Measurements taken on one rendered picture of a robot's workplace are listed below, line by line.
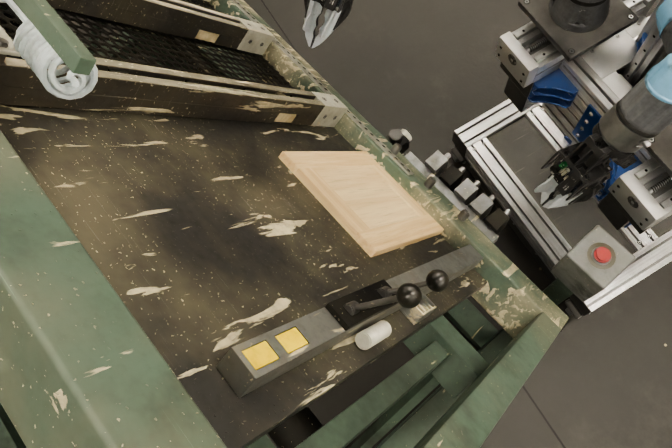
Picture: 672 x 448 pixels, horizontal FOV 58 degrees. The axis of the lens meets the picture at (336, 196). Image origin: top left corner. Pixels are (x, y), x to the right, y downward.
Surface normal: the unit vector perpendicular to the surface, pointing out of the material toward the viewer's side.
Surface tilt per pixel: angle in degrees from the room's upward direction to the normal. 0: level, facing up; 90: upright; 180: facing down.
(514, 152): 0
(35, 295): 56
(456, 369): 34
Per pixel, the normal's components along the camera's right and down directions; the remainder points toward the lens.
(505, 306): -0.50, 0.07
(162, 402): 0.57, -0.72
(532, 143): -0.10, -0.35
